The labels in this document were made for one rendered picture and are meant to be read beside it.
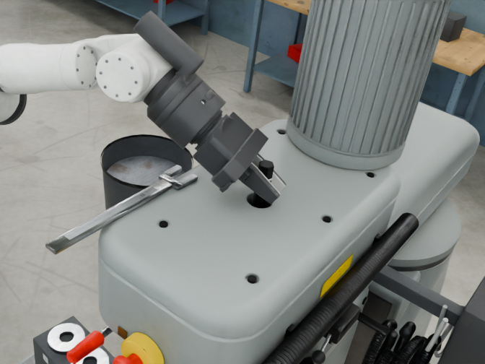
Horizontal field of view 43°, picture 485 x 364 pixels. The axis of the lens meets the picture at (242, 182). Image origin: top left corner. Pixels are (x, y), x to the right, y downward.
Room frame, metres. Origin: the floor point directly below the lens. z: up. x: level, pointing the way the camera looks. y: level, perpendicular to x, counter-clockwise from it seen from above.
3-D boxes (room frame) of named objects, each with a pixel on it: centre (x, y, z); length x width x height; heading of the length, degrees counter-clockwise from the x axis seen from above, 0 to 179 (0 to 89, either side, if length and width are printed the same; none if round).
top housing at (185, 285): (0.72, -0.04, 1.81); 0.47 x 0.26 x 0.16; 148
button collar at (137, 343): (0.51, 0.09, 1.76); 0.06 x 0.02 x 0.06; 58
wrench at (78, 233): (0.64, 0.15, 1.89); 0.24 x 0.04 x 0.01; 147
